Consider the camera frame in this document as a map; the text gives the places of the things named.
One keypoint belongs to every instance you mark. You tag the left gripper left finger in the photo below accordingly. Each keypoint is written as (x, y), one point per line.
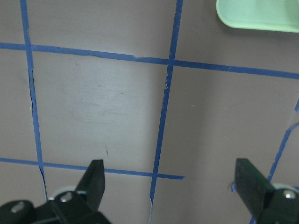
(91, 187)

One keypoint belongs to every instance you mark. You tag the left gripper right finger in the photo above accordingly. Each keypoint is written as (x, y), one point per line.
(253, 188)

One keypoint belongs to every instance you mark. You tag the light green tray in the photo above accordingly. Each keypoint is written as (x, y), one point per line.
(268, 15)

